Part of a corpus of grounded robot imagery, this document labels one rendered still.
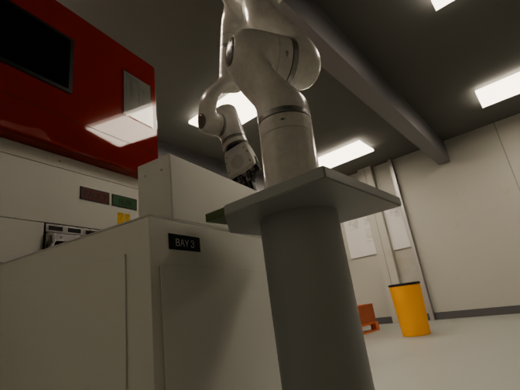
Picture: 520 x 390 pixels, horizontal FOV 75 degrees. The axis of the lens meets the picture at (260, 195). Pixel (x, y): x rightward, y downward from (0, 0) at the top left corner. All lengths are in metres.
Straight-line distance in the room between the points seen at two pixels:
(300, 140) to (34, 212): 0.87
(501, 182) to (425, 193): 1.22
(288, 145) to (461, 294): 6.51
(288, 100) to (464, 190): 6.50
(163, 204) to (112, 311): 0.21
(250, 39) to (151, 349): 0.64
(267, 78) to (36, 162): 0.83
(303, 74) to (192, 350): 0.63
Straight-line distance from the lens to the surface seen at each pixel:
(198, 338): 0.69
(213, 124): 1.11
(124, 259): 0.67
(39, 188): 1.29
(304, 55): 0.86
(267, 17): 0.97
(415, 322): 5.21
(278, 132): 0.72
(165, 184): 0.71
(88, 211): 1.36
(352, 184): 0.57
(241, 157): 1.08
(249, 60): 0.79
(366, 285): 7.59
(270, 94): 0.77
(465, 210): 7.09
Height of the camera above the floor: 0.64
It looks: 18 degrees up
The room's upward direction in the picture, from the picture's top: 8 degrees counter-clockwise
